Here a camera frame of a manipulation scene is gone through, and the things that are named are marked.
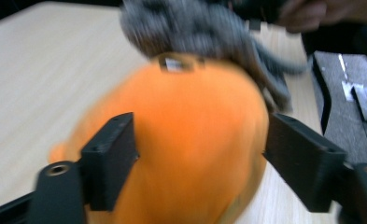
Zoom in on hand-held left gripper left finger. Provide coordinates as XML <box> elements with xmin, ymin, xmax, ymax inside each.
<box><xmin>79</xmin><ymin>112</ymin><xmax>141</xmax><ymax>213</ymax></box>

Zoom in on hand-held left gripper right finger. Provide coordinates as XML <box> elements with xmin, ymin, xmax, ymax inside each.
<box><xmin>261</xmin><ymin>112</ymin><xmax>349</xmax><ymax>214</ymax></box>

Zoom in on grey fuzzy cloth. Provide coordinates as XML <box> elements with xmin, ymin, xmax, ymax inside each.
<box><xmin>120</xmin><ymin>0</ymin><xmax>309</xmax><ymax>114</ymax></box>

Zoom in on orange plush toy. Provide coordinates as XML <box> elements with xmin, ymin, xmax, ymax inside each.
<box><xmin>48</xmin><ymin>53</ymin><xmax>271</xmax><ymax>224</ymax></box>

